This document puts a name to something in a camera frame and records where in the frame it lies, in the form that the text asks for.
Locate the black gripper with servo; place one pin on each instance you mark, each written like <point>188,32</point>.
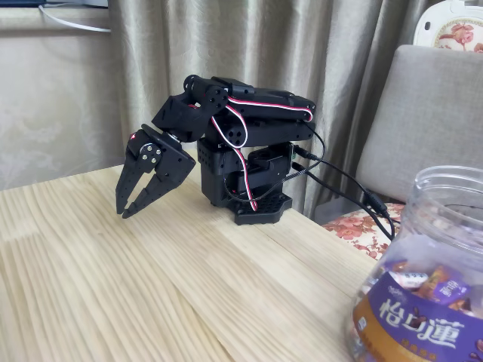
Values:
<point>171,158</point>

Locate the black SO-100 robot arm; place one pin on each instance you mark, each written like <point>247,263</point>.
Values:
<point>264,132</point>

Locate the orange-brown snack packet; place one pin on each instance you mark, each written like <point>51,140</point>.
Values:
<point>434,281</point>

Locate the clear plastic candy jar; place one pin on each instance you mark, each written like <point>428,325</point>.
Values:
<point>415,328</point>

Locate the purple snack packet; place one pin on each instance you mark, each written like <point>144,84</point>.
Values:
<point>451,292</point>

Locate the dark flat device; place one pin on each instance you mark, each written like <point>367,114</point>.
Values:
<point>64,3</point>

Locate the beige window sill ledge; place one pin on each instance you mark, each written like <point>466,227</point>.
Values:
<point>22,22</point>

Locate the floral seat cushion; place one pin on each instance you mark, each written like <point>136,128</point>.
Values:
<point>351,226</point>

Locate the beige patterned curtain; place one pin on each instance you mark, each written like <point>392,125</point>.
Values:
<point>302,45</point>

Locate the grey upholstered chair back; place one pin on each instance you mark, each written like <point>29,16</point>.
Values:
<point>434,113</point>

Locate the white floral chair back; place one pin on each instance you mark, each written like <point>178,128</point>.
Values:
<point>456,35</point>

